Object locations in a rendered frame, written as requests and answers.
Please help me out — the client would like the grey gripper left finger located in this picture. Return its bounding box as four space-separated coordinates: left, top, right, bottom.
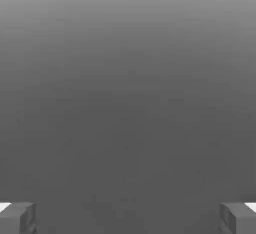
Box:
0 202 38 234

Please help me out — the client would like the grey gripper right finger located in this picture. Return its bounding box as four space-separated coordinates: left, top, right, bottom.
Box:
219 202 256 234

